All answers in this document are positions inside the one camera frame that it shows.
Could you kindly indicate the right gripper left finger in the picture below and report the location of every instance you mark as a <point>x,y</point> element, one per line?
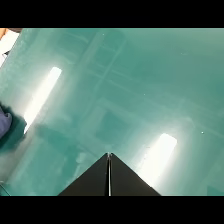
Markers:
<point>95,181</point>

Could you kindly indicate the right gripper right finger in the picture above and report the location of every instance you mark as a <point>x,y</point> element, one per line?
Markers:
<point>128,181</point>

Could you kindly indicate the blue garment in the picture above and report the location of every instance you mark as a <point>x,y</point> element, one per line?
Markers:
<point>4,123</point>

